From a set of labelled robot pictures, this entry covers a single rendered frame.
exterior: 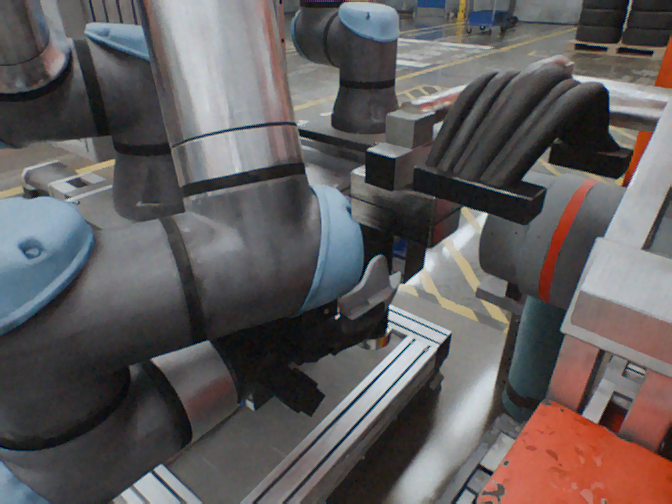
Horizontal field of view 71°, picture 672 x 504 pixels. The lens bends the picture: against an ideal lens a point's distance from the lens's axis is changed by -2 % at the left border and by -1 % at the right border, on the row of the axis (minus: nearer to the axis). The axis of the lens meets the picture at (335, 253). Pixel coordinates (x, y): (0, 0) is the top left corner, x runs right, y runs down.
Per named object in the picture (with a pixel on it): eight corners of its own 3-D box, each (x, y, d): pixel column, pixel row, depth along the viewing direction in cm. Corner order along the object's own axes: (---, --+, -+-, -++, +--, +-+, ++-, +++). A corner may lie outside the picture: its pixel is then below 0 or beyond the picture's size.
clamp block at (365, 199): (430, 252, 40) (437, 193, 37) (347, 219, 45) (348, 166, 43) (460, 231, 43) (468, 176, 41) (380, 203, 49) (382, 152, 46)
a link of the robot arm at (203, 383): (200, 463, 33) (139, 402, 37) (251, 423, 36) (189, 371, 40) (182, 385, 29) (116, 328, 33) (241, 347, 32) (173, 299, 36)
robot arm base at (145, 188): (94, 202, 68) (75, 134, 63) (181, 172, 79) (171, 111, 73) (154, 233, 60) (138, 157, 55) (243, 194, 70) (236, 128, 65)
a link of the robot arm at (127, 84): (212, 137, 62) (198, 23, 55) (102, 153, 57) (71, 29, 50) (191, 115, 71) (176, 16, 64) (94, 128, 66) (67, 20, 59)
